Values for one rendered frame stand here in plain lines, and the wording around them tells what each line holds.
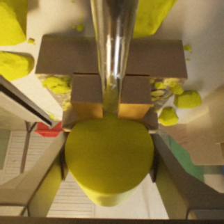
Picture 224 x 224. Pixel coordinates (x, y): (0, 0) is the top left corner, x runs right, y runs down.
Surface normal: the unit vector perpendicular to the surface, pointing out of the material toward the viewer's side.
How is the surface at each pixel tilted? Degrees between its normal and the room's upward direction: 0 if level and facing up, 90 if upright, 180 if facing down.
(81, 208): 90
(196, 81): 0
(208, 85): 0
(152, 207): 90
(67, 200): 90
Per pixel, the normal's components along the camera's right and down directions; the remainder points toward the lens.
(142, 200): 0.02, -0.32
